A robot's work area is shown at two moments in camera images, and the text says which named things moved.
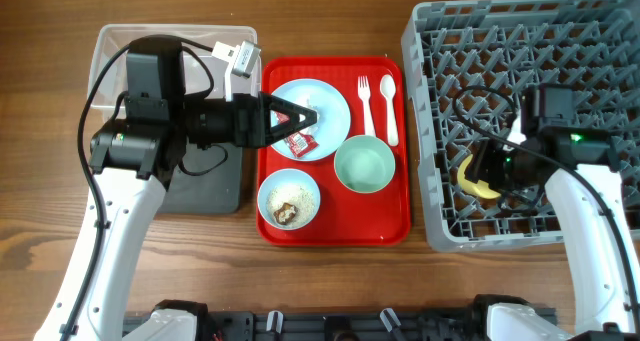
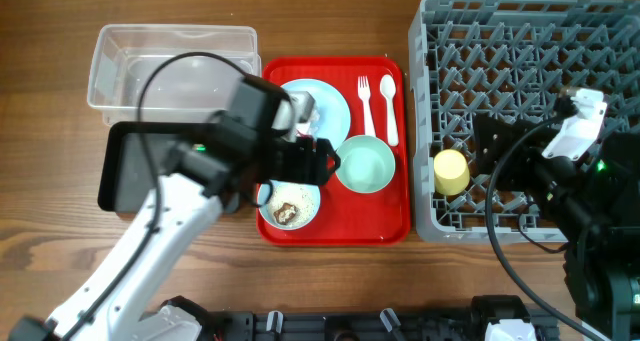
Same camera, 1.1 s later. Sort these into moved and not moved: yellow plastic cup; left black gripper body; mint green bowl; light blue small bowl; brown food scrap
Moved: yellow plastic cup; left black gripper body
Not moved: brown food scrap; light blue small bowl; mint green bowl
